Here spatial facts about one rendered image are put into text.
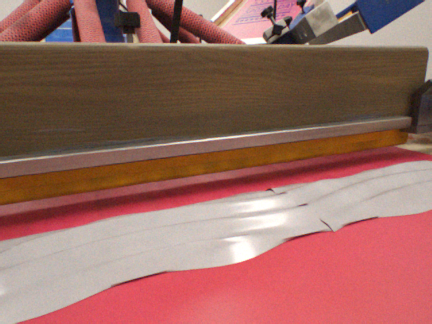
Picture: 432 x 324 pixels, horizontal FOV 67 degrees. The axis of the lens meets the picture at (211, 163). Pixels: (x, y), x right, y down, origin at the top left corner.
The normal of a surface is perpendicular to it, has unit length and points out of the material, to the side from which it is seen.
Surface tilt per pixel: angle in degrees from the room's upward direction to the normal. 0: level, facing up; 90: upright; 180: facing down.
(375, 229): 0
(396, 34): 90
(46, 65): 90
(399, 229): 0
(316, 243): 0
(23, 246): 26
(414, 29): 90
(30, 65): 90
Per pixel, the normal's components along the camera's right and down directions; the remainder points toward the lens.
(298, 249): -0.02, -0.96
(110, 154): 0.39, 0.24
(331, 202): 0.31, -0.68
